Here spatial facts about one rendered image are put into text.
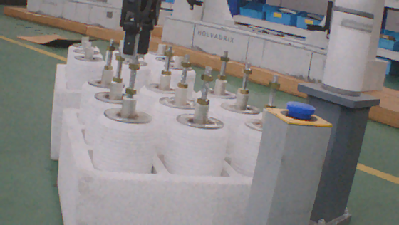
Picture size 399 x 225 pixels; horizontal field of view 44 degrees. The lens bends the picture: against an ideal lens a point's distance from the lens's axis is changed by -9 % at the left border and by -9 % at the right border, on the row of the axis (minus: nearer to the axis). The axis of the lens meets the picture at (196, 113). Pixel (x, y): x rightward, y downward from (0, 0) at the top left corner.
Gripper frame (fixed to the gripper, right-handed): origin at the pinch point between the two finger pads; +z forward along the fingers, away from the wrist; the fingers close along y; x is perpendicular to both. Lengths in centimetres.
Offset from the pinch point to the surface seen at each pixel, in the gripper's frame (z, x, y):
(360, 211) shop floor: 36, -49, 46
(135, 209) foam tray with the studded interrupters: 22.7, -4.6, -6.3
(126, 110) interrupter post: 9.4, -0.1, -0.9
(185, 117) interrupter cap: 10.5, -8.1, 5.5
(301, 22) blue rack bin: 2, -43, 531
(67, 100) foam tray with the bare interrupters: 20, 26, 39
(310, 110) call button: 3.1, -26.3, -8.0
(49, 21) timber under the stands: 31, 184, 355
